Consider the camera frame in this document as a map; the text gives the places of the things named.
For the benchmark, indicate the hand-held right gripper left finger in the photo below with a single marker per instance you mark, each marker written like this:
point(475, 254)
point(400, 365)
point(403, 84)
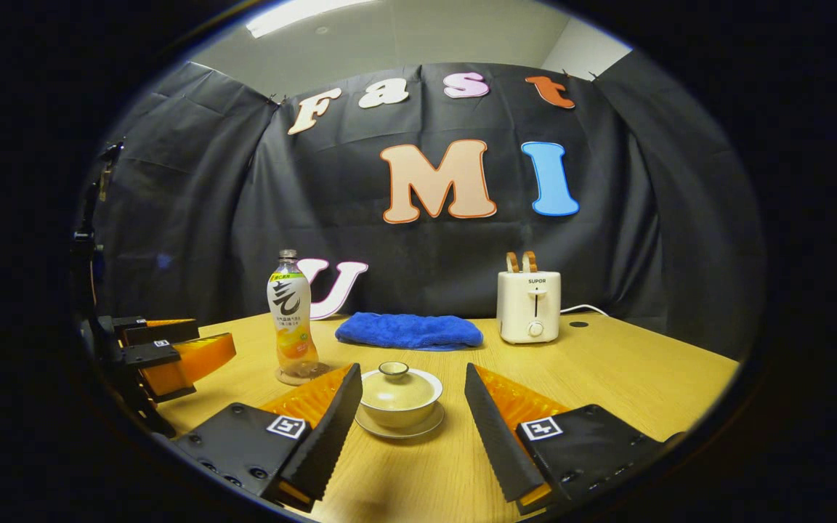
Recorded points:
point(328, 436)

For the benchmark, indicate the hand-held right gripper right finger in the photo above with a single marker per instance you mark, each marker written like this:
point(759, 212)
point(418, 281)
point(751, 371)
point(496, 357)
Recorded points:
point(498, 436)

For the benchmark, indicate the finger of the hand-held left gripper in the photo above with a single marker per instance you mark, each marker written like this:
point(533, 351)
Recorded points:
point(150, 354)
point(160, 331)

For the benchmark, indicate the round cork coaster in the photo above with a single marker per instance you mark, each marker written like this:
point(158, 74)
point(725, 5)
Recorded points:
point(302, 379)

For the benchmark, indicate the clear water bottle orange label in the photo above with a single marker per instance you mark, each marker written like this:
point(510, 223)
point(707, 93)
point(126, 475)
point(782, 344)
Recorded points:
point(291, 312)

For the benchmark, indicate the cream white toaster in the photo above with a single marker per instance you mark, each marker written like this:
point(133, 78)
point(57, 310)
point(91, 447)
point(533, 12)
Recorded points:
point(524, 309)

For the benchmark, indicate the blue folded towel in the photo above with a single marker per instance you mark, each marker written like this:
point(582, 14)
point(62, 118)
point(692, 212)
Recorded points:
point(407, 332)

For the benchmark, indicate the black stand pole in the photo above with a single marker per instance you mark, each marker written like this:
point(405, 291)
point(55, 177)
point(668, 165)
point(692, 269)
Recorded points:
point(102, 174)

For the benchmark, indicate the toast bread slice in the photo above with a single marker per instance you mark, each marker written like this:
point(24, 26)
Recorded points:
point(530, 261)
point(512, 263)

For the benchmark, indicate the black backdrop cloth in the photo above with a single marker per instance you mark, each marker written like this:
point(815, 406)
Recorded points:
point(317, 203)

